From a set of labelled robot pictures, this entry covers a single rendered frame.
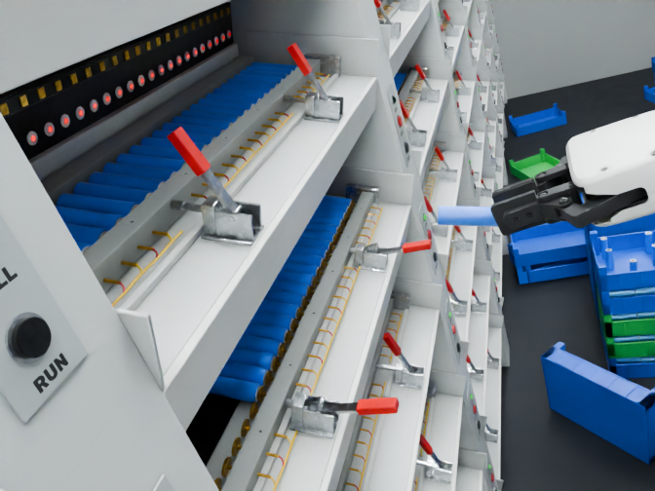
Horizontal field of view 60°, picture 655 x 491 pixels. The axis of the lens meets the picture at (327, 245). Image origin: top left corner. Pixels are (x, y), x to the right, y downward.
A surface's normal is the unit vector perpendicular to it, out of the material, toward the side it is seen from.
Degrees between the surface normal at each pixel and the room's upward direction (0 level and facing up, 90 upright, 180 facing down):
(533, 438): 0
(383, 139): 90
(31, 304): 90
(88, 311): 90
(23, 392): 90
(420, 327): 18
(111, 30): 108
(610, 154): 11
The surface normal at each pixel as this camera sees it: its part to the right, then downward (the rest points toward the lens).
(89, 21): 0.97, 0.14
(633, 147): -0.48, -0.80
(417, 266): -0.25, 0.51
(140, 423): 0.92, -0.14
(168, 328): 0.00, -0.85
